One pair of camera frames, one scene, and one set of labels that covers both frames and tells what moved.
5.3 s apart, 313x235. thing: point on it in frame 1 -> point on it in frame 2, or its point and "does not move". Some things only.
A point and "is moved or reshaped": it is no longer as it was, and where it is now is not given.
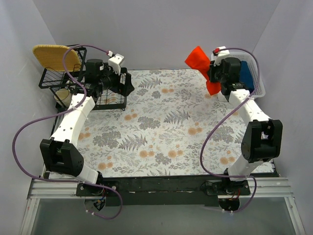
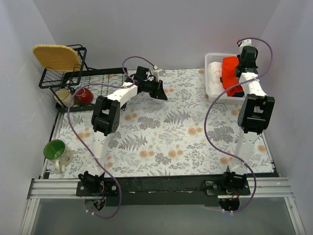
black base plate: x=159 y=191 does not move
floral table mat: x=171 y=126 does not move
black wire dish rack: x=66 y=87 does not move
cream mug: x=63 y=96 does not move
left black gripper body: x=121 y=83 -> x=158 y=87
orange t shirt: x=199 y=60 is moved or reshaped
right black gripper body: x=213 y=74 -> x=244 y=70
